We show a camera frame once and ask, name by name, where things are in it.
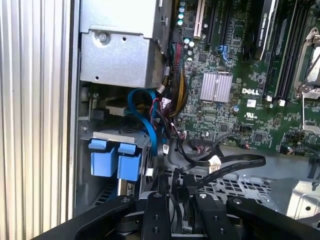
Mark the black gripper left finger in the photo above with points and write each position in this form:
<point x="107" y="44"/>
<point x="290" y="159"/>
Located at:
<point x="156" y="220"/>

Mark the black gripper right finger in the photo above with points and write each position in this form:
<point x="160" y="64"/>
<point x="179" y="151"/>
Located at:
<point x="210" y="220"/>

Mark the hard disk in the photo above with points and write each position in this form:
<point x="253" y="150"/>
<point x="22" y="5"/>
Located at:
<point x="103" y="162"/>

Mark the silver metal disk bay cage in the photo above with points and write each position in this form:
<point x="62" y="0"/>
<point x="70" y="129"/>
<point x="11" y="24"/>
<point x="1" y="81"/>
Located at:
<point x="117" y="55"/>

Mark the black RAM slot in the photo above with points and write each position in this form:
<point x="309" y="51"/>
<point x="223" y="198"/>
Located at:
<point x="296" y="55"/>
<point x="287" y="50"/>

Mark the black expansion slot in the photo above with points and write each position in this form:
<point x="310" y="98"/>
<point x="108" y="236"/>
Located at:
<point x="212" y="22"/>

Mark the white expansion slot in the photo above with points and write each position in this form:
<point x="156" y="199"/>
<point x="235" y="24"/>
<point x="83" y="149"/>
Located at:
<point x="199" y="20"/>

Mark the grey metal PC case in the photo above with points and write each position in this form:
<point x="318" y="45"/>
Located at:
<point x="250" y="185"/>

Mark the green Dell motherboard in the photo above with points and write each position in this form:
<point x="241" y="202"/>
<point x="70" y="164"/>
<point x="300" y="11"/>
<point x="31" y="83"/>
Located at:
<point x="225" y="120"/>

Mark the silver ribbed chipset heatsink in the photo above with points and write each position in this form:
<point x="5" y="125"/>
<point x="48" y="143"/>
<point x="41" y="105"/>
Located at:
<point x="216" y="87"/>

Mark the metal CPU socket cover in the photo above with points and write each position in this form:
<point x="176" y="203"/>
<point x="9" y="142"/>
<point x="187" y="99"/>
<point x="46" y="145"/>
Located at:
<point x="312" y="94"/>

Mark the small blue board connector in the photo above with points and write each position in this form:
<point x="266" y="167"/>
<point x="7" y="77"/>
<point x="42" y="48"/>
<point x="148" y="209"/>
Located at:
<point x="224" y="53"/>

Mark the metal CPU socket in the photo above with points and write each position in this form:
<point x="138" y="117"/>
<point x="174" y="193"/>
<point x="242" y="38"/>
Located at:
<point x="313" y="65"/>

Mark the black Nvidia graphics card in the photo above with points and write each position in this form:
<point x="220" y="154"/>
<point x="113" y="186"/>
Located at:
<point x="262" y="27"/>

